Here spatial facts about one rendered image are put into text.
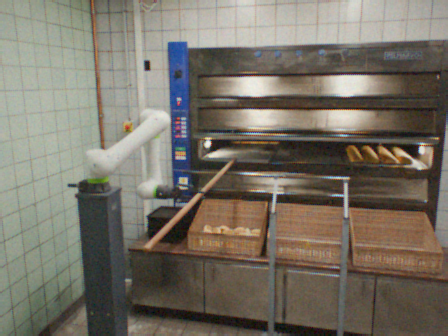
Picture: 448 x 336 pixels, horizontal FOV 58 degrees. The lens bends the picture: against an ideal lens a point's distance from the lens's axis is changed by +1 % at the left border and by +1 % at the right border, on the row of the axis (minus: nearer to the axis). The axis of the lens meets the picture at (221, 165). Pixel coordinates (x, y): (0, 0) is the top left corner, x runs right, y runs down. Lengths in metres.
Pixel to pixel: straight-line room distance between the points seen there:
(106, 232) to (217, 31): 1.78
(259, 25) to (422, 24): 1.14
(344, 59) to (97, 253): 2.20
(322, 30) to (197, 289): 2.15
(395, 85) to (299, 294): 1.66
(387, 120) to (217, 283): 1.76
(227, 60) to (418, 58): 1.40
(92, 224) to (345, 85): 2.05
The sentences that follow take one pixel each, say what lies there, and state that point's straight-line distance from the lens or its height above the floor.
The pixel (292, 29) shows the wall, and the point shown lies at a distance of 3.24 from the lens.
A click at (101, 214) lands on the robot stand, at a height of 1.08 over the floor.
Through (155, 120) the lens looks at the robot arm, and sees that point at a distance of 2.35.
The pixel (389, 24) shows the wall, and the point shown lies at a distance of 3.27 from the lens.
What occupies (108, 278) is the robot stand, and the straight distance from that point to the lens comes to 2.61.
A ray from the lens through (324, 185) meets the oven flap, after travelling 3.32.
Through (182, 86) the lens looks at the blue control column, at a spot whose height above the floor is 1.80.
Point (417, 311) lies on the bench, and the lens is 3.15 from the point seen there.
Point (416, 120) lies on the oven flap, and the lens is 3.31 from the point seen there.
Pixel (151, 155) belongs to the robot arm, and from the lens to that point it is 2.55.
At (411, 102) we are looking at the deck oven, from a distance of 3.29.
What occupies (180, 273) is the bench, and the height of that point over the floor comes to 0.41.
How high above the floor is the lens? 1.84
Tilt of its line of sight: 12 degrees down
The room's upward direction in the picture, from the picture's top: straight up
